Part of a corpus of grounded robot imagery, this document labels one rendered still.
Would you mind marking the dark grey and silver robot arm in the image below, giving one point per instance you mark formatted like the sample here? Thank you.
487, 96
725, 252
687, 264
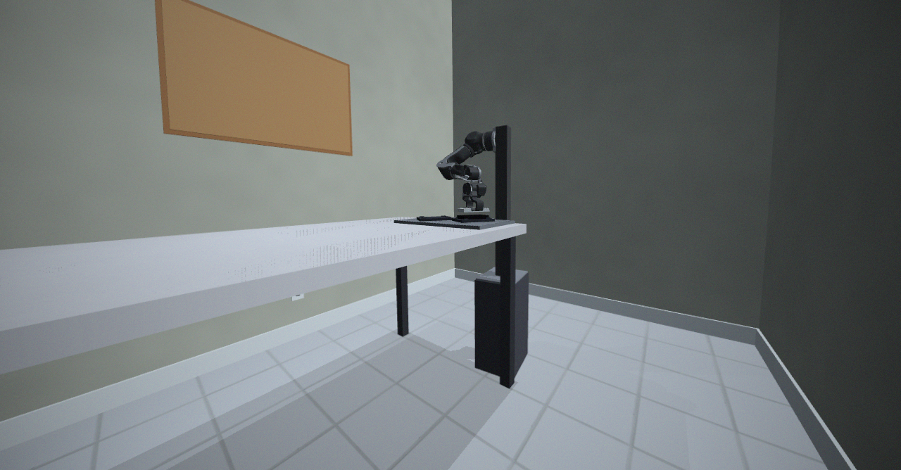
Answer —
475, 143

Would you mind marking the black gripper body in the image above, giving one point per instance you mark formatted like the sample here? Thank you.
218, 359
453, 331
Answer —
480, 187

